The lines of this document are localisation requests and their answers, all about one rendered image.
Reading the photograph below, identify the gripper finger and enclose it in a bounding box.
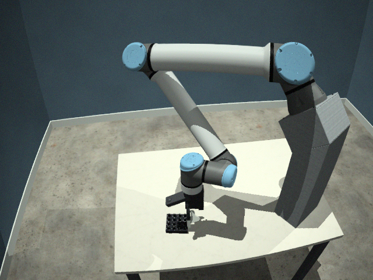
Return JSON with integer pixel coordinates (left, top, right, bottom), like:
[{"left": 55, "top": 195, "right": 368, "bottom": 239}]
[{"left": 186, "top": 206, "right": 200, "bottom": 230}]

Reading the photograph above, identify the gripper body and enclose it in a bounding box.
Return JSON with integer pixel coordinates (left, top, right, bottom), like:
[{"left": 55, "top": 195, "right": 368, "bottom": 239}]
[{"left": 185, "top": 188, "right": 204, "bottom": 210}]

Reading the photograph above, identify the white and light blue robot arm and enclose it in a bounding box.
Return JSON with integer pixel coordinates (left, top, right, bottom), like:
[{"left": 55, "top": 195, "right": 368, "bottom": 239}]
[{"left": 122, "top": 42, "right": 327, "bottom": 207}]

